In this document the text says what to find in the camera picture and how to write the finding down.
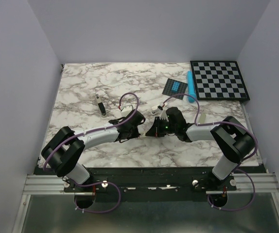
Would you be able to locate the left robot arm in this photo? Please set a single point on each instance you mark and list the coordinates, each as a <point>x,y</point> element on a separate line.
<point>65,148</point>

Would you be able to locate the dark grey lego baseplate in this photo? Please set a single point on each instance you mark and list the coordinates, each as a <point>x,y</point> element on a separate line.
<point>167,88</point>

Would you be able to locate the blue toy microphone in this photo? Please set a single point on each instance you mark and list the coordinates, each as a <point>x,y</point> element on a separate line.
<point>191,89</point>

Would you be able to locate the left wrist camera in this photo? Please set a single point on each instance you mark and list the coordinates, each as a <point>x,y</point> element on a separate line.
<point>126,110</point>

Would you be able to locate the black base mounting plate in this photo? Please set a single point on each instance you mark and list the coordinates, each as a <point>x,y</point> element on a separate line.
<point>149,184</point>

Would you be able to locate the black white chessboard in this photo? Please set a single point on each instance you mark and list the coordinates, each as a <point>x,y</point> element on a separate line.
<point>218,80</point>

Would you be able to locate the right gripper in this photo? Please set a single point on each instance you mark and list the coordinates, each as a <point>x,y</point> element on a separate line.
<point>154,131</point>

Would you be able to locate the staple box sleeve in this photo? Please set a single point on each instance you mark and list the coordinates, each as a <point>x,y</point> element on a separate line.
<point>143,134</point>

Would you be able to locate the black metal stapler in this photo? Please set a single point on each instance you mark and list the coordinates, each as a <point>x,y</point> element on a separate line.
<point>100,105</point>

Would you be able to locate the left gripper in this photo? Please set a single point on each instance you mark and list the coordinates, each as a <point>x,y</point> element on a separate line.
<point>135,134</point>

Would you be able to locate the blue lego brick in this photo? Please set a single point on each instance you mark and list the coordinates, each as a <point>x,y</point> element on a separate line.
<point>175,87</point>

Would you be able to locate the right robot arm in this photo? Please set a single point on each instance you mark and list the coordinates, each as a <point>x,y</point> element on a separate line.
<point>232,138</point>

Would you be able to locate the aluminium rail frame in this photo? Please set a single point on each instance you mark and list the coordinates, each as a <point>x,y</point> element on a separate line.
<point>52,185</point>

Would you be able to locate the white stapler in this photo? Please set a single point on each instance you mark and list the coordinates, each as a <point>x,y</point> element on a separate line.
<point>154,111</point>

